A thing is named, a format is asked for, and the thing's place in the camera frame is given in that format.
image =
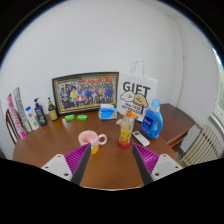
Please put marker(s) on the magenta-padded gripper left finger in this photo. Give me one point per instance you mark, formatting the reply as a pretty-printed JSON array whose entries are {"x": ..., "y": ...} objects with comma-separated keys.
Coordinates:
[{"x": 75, "y": 160}]

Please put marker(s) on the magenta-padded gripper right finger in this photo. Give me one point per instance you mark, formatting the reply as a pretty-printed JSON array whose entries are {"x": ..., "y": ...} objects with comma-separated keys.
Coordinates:
[{"x": 148, "y": 160}]

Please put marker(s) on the orange-capped clear drink bottle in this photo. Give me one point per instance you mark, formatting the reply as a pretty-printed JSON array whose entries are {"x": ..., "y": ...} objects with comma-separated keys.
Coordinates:
[{"x": 125, "y": 131}]

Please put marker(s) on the white remote control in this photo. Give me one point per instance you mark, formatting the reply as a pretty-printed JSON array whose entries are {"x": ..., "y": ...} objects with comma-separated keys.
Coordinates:
[{"x": 141, "y": 138}]

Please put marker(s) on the pink ceramic mug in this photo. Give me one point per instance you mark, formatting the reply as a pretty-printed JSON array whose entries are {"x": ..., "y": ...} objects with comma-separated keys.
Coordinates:
[{"x": 88, "y": 137}]

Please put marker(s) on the flat round red coaster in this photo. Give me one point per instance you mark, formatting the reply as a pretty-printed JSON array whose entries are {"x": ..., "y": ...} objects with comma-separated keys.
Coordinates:
[{"x": 124, "y": 146}]

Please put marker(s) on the blue detergent bottle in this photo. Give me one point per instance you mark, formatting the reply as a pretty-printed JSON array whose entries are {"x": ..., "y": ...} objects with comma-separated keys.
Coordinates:
[{"x": 151, "y": 123}]

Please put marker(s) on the small green box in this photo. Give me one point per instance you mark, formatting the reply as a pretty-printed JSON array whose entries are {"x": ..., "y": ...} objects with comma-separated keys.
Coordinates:
[
  {"x": 82, "y": 117},
  {"x": 70, "y": 117}
]

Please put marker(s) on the brown wooden side cabinet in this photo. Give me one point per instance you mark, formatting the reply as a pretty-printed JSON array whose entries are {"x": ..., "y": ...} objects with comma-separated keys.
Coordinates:
[{"x": 175, "y": 123}]

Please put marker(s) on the brown pump bottle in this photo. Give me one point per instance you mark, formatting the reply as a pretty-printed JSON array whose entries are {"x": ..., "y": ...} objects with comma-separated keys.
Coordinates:
[{"x": 52, "y": 112}]

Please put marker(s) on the white radiator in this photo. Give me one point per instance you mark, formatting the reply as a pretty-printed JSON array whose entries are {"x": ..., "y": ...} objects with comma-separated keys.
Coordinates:
[{"x": 201, "y": 146}]

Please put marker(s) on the dark blue pump bottle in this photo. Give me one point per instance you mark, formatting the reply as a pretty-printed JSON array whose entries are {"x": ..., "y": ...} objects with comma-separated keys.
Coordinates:
[{"x": 40, "y": 115}]

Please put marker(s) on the blue tissue pack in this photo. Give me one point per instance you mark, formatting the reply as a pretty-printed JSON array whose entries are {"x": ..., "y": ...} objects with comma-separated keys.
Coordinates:
[{"x": 107, "y": 113}]

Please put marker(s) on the white blue-capped lotion bottle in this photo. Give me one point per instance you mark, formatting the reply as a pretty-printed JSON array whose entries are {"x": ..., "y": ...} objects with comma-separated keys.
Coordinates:
[{"x": 32, "y": 120}]

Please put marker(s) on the framed group photo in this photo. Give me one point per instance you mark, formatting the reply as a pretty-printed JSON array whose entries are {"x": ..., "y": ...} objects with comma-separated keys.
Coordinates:
[{"x": 85, "y": 93}]

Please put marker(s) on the white paper gift bag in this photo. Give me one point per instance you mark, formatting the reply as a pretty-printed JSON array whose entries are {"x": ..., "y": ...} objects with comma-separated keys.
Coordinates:
[{"x": 136, "y": 90}]

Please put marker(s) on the long pink box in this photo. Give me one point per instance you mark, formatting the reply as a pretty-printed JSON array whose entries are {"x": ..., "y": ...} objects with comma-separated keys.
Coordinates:
[{"x": 16, "y": 116}]

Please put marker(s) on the long white and blue box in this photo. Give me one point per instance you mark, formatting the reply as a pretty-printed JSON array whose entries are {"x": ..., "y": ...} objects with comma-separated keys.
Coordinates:
[{"x": 21, "y": 108}]

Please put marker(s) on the window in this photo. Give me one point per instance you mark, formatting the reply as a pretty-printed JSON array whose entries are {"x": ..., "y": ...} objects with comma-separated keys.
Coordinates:
[{"x": 220, "y": 96}]

